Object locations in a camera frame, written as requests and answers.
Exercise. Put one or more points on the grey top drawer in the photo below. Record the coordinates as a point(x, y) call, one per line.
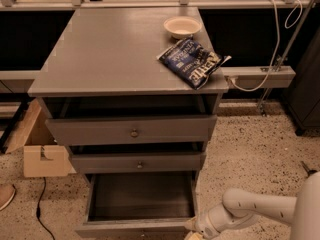
point(136, 130)

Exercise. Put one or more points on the grey metal rail shelf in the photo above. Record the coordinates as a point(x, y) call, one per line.
point(247, 77)

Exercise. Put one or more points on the cardboard box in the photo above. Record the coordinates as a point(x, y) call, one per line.
point(42, 157)

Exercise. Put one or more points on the white bowl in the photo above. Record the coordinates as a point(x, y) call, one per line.
point(182, 26)

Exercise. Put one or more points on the metal diagonal pole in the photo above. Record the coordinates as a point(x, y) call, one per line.
point(276, 62)

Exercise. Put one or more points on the grey drawer cabinet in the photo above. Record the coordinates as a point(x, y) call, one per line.
point(105, 66)

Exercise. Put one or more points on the grey middle drawer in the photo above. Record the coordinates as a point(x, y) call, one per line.
point(139, 162)

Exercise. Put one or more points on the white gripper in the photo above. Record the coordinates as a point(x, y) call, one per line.
point(205, 225)

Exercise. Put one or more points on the black floor tool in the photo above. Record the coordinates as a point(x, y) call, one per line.
point(307, 169)

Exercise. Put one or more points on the dark grey side cabinet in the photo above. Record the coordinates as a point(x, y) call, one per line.
point(303, 95)

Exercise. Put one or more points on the grey drawer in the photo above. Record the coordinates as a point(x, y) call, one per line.
point(136, 130)
point(139, 162)
point(139, 204)

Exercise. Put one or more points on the blue chip bag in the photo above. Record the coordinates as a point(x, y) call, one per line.
point(191, 62)

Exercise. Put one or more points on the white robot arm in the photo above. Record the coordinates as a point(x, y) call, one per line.
point(240, 209)

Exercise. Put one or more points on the grey bottom drawer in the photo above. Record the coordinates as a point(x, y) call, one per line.
point(139, 204)

